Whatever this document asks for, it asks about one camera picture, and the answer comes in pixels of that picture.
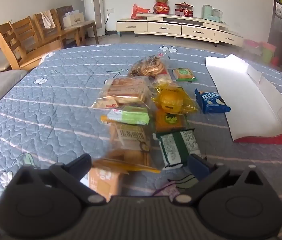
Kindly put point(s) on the white wafer red label pack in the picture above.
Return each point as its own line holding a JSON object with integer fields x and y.
{"x": 163, "y": 77}

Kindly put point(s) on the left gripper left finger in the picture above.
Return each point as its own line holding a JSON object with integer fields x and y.
{"x": 69, "y": 176}

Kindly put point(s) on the orange square snack pack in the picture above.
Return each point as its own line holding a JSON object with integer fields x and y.
{"x": 167, "y": 122}

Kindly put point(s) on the sliced bread clear pack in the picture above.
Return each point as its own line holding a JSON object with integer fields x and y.
{"x": 125, "y": 91}

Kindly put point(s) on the green label square biscuit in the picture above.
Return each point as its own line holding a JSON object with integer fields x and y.
{"x": 183, "y": 75}

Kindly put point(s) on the white cardboard tray box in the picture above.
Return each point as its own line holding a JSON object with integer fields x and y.
{"x": 256, "y": 104}

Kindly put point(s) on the green plastic bucket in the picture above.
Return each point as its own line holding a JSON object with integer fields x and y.
{"x": 268, "y": 51}

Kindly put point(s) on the orange sugar-free biscuit pack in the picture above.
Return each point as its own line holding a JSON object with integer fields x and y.
{"x": 103, "y": 181}

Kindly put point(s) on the white standing air conditioner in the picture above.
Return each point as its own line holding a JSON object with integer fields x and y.
{"x": 94, "y": 11}

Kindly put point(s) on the yellow orange jelly pack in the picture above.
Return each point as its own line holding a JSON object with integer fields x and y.
{"x": 173, "y": 99}

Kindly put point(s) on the red round jar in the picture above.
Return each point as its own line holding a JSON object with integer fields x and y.
{"x": 161, "y": 7}

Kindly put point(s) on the dark chair with bag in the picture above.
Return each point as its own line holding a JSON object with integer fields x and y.
{"x": 81, "y": 27}

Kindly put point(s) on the mint green kitchen appliance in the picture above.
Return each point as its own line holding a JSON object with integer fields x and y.
{"x": 211, "y": 14}

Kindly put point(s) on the dark green snack pack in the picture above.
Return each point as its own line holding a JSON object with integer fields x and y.
{"x": 175, "y": 148}

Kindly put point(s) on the pink plastic basin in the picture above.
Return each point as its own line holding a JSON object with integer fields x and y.
{"x": 251, "y": 46}

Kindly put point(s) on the red plastic bag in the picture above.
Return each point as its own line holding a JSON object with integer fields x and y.
{"x": 138, "y": 10}

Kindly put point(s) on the egg pancake snack bag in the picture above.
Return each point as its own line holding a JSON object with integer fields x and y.
{"x": 129, "y": 147}

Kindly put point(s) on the brown cookies clear bag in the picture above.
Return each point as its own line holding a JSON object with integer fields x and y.
{"x": 150, "y": 66}

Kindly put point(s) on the light green snack pack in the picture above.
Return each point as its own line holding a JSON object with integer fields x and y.
{"x": 130, "y": 115}

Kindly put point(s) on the purple snack pack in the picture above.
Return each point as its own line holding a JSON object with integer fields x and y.
{"x": 176, "y": 187}

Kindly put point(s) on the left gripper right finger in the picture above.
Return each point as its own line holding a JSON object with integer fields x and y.
{"x": 208, "y": 176}

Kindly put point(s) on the white paper gift bag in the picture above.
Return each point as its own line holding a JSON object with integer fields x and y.
{"x": 73, "y": 17}

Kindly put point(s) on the blue sandwich cookie pack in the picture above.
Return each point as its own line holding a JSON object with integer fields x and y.
{"x": 211, "y": 102}

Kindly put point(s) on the blue quilted table cover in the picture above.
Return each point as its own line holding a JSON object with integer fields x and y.
{"x": 48, "y": 116}

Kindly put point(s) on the cream tv cabinet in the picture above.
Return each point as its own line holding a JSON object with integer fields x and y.
{"x": 180, "y": 26}

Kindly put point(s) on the red pavilion gift box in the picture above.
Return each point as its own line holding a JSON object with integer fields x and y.
{"x": 184, "y": 9}

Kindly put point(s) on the nearest wooden chair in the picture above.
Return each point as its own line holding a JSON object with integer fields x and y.
{"x": 16, "y": 54}

